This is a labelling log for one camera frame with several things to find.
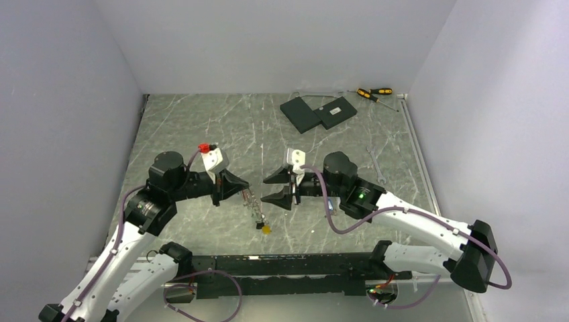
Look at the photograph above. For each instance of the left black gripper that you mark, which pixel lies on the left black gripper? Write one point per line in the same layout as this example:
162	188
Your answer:
229	189

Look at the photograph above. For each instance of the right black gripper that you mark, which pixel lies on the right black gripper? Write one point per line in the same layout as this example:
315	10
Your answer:
282	198

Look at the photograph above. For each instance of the metal keyring with keys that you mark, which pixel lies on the metal keyring with keys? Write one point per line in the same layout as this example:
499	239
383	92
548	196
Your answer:
252	203

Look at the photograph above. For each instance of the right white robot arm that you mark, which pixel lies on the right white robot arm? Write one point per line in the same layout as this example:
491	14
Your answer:
466	252

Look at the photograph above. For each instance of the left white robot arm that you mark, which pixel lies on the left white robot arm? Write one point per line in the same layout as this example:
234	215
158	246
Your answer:
105	293

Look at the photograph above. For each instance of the large black box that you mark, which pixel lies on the large black box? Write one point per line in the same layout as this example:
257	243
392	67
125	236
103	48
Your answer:
302	117

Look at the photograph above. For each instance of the small black box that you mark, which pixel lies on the small black box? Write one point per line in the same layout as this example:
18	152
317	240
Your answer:
335	112

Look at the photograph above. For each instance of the silver wrench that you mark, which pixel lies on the silver wrench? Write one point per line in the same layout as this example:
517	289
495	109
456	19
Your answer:
371	150

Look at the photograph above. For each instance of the orange black screwdriver front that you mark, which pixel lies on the orange black screwdriver front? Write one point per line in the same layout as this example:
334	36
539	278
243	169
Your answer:
376	99

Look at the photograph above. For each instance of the orange black screwdriver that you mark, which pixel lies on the orange black screwdriver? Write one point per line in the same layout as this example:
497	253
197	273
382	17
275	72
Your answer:
376	99
380	91

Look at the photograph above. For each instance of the orange black screwdriver back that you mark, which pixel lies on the orange black screwdriver back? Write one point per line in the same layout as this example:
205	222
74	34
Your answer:
380	91

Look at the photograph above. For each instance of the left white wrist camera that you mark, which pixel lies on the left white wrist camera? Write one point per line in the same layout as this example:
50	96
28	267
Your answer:
215	161

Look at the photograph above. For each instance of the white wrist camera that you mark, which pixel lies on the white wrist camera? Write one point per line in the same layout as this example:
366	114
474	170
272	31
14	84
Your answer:
215	161
296	158

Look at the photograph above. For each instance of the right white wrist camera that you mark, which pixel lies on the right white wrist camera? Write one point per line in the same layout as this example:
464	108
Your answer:
296	158

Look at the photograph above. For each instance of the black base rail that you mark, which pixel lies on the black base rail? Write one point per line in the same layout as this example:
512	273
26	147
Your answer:
230	275

